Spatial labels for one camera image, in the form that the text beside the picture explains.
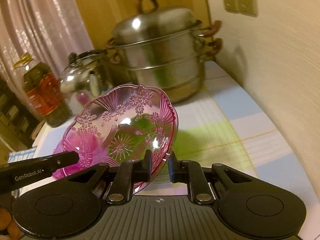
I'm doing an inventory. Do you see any person's left hand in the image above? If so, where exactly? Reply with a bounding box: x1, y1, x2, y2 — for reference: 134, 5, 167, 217
0, 207, 22, 240

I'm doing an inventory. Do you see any blue patterned cloth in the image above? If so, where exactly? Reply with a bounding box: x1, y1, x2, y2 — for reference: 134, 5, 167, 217
8, 147, 37, 163

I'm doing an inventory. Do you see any checkered tablecloth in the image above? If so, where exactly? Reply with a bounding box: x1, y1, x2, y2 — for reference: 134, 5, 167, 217
22, 61, 320, 240

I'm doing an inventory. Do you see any large cooking oil bottle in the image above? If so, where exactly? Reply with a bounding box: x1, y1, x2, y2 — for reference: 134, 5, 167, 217
14, 52, 71, 128

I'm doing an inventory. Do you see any stainless steel kettle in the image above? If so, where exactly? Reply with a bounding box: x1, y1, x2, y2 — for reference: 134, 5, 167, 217
59, 49, 113, 115

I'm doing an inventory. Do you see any stainless steel steamer pot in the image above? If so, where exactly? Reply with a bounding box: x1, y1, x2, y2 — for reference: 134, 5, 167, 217
106, 0, 223, 103

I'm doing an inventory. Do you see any purple sheer curtain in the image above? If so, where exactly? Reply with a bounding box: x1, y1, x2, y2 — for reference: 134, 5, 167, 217
1, 0, 93, 108

